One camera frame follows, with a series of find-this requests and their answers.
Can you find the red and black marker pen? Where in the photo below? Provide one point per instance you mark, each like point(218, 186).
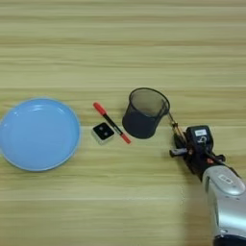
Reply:
point(101, 109)

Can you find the black box with white label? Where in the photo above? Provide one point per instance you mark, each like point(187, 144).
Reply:
point(200, 137)

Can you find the black mesh pen cup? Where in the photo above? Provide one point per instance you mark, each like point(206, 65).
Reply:
point(137, 125)

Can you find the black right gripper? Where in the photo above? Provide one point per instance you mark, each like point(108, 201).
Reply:
point(198, 161)

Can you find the small black white square box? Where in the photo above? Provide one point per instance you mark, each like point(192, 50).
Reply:
point(103, 132)

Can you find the round blue plate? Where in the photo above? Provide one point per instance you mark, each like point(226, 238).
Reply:
point(38, 134)

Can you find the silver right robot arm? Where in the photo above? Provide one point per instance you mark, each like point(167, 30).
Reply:
point(229, 205)

